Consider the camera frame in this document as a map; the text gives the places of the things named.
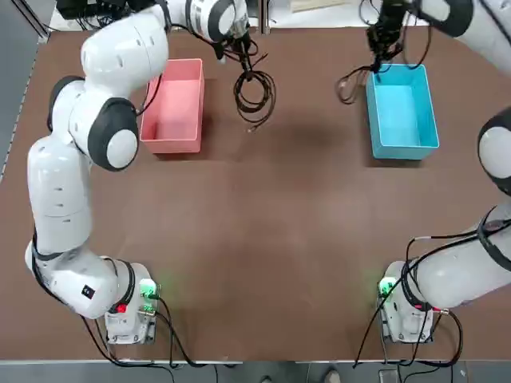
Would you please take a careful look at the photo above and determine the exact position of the thin black cable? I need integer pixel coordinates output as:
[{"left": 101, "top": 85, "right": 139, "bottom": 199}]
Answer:
[{"left": 337, "top": 63, "right": 378, "bottom": 105}]

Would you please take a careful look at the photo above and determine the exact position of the metal frame pole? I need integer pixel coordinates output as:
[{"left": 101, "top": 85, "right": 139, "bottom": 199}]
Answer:
[{"left": 257, "top": 0, "right": 271, "bottom": 35}]

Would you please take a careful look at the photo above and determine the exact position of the thick black cable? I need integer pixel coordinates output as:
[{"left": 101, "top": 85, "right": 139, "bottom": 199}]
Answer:
[{"left": 233, "top": 59, "right": 277, "bottom": 133}]

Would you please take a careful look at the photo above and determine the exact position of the blue plastic box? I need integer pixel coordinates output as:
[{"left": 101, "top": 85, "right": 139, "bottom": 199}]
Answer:
[{"left": 366, "top": 63, "right": 440, "bottom": 160}]

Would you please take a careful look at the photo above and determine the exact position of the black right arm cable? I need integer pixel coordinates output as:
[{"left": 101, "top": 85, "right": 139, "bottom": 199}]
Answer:
[{"left": 354, "top": 235, "right": 465, "bottom": 367}]

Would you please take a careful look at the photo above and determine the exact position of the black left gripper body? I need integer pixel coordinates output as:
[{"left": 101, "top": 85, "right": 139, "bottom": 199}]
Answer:
[{"left": 215, "top": 30, "right": 259, "bottom": 61}]

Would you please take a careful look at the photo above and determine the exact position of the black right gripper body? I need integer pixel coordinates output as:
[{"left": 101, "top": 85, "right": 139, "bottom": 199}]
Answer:
[{"left": 366, "top": 0, "right": 412, "bottom": 61}]

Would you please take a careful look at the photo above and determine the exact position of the pink plastic box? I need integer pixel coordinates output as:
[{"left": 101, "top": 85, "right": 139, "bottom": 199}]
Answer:
[{"left": 139, "top": 58, "right": 205, "bottom": 155}]

